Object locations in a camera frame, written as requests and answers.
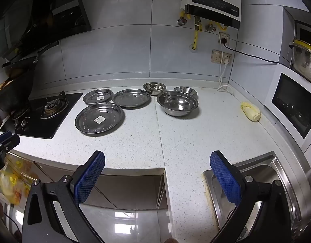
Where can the double wall socket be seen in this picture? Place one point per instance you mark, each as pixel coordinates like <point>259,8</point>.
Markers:
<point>217,56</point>

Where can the black wok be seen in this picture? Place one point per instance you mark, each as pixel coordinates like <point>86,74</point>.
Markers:
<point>16,93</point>

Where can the black range hood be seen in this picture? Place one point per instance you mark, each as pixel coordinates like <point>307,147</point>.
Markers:
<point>26,7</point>

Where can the medium steel plate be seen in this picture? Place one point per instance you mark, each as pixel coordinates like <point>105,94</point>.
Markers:
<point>131,98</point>

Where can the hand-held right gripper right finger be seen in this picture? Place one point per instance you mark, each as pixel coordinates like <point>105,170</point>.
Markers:
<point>225,179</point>

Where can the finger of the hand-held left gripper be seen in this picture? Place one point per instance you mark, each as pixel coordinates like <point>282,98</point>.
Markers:
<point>7,143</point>

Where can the white microwave oven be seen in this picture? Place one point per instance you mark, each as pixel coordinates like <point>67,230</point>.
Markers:
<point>292,101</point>

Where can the metal water valve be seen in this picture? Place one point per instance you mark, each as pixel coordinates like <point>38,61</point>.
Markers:
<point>181,21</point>
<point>210,27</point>

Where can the single wall socket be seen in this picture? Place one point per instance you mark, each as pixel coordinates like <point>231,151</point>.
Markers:
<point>224,36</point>

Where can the steel sink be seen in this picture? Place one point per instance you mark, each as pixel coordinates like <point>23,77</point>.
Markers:
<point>279,167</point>

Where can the napa cabbage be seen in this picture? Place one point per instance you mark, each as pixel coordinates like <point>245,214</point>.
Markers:
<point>250,111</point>

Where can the large steel plate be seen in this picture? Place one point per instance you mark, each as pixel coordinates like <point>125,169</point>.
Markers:
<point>99,119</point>

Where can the small steel plate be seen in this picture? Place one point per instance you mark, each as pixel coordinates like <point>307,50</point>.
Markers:
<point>97,96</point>

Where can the large steel bowl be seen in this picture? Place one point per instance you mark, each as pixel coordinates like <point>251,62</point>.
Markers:
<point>177,103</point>

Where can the black gas stove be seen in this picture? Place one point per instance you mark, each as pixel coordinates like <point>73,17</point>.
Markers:
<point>54,106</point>

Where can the yellow plastic bags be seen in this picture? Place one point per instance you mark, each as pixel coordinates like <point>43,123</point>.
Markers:
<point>12,182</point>

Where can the small steel bowl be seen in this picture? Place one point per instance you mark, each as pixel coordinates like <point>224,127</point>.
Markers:
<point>185,90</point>
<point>154,87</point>

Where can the white water heater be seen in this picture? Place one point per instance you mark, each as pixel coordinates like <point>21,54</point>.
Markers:
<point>213,2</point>

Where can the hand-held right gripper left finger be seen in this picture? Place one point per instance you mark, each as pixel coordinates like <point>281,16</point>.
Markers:
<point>91,177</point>

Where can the glass bowl with yellow rim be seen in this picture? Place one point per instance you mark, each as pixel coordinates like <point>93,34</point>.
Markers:
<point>306,60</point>

